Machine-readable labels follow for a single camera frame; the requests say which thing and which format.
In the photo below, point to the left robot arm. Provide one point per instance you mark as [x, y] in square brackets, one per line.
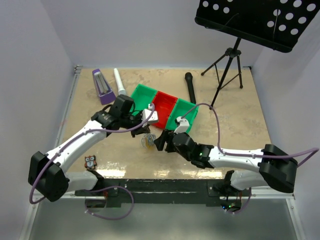
[48, 172]

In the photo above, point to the owl number tile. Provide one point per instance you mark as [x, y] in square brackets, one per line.
[90, 162]

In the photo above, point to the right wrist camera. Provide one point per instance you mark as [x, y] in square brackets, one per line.
[182, 125]

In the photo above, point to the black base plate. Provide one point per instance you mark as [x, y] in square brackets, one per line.
[209, 192]

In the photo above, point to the white microphone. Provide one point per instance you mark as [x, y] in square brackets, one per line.
[119, 83]

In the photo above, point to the black microphone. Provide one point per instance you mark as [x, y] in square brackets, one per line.
[189, 81]

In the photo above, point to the red bin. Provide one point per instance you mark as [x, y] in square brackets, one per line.
[164, 104]

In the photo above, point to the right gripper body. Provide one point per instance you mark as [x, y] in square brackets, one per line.
[170, 134]

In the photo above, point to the black music stand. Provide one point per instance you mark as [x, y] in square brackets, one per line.
[274, 24]

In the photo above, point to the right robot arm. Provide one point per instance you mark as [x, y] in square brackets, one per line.
[269, 166]

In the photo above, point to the purple metronome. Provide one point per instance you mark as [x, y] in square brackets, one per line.
[102, 87]

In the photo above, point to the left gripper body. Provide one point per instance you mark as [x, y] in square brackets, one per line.
[129, 121]

